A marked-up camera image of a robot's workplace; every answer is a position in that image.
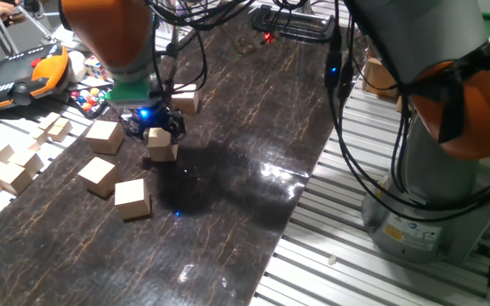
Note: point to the brown wooden plank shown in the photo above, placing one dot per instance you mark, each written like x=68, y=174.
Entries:
x=399, y=104

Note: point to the green mounting plate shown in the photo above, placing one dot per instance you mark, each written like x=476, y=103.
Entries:
x=128, y=92

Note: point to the orange billiard ball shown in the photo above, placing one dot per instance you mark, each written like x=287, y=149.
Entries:
x=87, y=107

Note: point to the small white scrap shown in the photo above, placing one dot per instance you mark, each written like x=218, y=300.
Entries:
x=332, y=259

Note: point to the silver orange robot arm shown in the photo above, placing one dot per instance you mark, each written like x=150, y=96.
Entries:
x=432, y=178

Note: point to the yellow billiard ball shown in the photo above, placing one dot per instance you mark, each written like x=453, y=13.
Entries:
x=95, y=91

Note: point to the green billiard ball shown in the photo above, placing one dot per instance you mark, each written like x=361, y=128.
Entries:
x=100, y=100

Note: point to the large wooden cube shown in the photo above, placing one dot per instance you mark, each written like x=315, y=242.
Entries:
x=104, y=137
x=162, y=146
x=98, y=176
x=187, y=102
x=132, y=199

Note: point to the black triangle ball rack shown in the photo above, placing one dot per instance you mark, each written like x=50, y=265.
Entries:
x=94, y=115

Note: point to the black orange teach pendant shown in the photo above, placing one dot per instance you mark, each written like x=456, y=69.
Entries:
x=19, y=81

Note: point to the white billiard ball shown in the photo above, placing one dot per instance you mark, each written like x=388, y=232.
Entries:
x=84, y=93

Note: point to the rubiks cube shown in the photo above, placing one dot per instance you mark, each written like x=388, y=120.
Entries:
x=93, y=68

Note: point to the maroon billiard ball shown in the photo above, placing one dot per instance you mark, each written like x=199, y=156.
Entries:
x=75, y=94

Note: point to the white round ball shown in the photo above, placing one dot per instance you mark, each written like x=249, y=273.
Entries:
x=76, y=66

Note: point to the red billiard ball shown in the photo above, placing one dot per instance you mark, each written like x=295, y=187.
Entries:
x=92, y=102

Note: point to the pile of spare wooden blocks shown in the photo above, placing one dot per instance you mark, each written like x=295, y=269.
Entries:
x=19, y=138

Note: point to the dark marble pattern mat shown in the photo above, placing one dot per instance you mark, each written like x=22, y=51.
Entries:
x=236, y=127

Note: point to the black connector blue light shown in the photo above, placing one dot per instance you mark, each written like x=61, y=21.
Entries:
x=333, y=70

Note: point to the blue billiard ball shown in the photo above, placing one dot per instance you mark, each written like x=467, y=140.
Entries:
x=81, y=100

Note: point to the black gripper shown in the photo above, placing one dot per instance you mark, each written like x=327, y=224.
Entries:
x=151, y=115

